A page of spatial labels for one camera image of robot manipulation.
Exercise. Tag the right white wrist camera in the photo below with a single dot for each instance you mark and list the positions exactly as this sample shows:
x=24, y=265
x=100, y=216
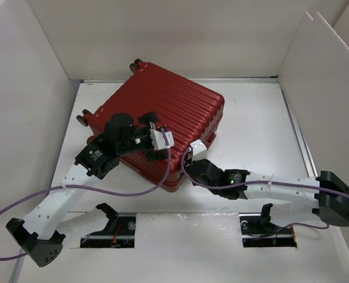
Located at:
x=199, y=150

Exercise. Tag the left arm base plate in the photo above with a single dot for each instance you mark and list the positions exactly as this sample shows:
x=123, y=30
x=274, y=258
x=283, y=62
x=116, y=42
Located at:
x=118, y=235

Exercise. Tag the red suitcase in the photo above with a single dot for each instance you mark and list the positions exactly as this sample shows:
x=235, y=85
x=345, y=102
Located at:
x=189, y=110

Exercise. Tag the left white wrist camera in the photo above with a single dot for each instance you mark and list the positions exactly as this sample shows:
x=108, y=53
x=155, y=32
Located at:
x=161, y=140

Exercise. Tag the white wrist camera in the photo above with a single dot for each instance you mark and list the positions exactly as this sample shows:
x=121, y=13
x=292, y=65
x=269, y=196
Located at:
x=161, y=140
x=199, y=150

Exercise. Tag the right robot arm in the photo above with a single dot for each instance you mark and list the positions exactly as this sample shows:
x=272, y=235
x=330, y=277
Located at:
x=324, y=198

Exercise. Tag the white foam board panel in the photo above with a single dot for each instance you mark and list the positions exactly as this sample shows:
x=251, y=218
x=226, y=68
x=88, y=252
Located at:
x=315, y=78

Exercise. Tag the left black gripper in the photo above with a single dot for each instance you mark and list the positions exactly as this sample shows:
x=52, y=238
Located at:
x=152, y=121

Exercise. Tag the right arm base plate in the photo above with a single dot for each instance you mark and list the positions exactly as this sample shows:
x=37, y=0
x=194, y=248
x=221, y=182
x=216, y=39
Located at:
x=254, y=235

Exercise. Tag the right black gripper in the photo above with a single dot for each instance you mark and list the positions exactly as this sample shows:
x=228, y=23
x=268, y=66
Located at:
x=206, y=160

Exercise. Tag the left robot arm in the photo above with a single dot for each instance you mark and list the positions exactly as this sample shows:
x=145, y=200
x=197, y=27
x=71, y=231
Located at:
x=43, y=232

